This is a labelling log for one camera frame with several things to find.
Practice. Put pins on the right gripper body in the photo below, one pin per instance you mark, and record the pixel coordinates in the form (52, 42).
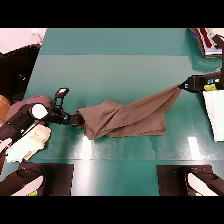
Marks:
(193, 83)

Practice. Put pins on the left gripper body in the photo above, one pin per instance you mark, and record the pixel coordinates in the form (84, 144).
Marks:
(73, 119)

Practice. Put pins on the brown shirt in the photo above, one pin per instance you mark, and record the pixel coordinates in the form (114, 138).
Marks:
(130, 116)

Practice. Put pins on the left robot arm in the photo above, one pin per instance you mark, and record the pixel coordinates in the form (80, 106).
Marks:
(19, 120)

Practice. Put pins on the pink garment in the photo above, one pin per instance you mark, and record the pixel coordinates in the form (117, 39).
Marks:
(41, 100)

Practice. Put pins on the heap of clothes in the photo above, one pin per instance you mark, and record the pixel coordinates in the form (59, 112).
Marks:
(207, 41)

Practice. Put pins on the white garment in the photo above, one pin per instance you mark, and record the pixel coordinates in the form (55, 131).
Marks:
(30, 144)

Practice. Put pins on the orange-brown garment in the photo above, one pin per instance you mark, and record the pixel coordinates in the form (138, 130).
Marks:
(3, 108)

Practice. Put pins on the black garment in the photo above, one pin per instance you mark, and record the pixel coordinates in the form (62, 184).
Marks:
(18, 71)

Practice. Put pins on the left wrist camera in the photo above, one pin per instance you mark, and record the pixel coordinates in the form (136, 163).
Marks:
(61, 92)

